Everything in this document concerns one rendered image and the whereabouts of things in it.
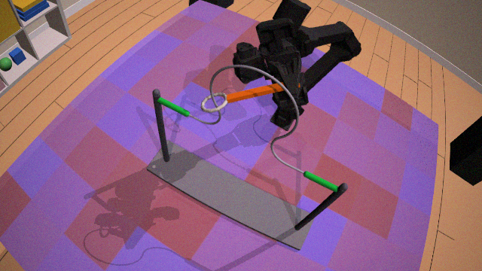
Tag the orange handle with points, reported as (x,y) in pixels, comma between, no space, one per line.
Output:
(246,94)

